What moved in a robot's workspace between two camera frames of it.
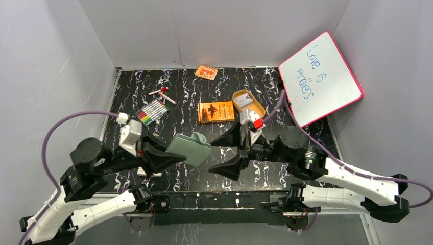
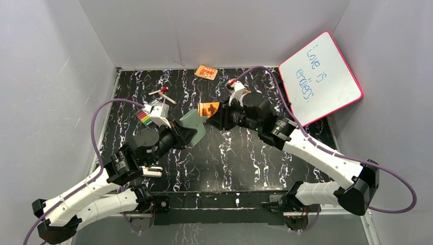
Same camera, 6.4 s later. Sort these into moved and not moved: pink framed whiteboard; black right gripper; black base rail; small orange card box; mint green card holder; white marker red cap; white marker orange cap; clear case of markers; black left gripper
Moved: mint green card holder; black right gripper; black left gripper
Not moved: white marker red cap; pink framed whiteboard; white marker orange cap; small orange card box; clear case of markers; black base rail
